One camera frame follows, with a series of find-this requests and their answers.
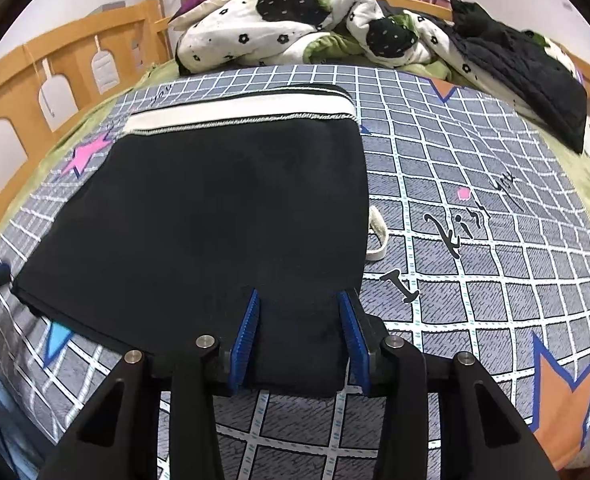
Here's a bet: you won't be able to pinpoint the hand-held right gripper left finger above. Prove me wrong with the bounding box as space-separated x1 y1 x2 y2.
37 287 262 480

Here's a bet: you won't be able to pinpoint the green fleece blanket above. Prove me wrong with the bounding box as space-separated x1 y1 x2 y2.
0 57 590 281

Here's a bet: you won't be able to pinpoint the black quilted jacket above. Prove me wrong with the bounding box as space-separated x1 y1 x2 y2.
375 0 588 156

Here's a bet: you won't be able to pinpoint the wooden bed frame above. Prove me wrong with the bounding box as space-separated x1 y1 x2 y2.
0 0 590 241

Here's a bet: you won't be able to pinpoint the white floral quilt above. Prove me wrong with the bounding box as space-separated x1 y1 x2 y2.
175 0 590 186

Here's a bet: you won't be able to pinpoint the black pants with white stripe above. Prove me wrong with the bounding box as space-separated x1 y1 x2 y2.
11 82 390 396

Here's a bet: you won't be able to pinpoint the grey grid star bed sheet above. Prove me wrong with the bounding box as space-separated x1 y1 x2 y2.
0 62 590 480

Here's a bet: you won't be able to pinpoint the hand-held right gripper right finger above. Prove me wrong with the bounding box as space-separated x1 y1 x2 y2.
337 290 560 480

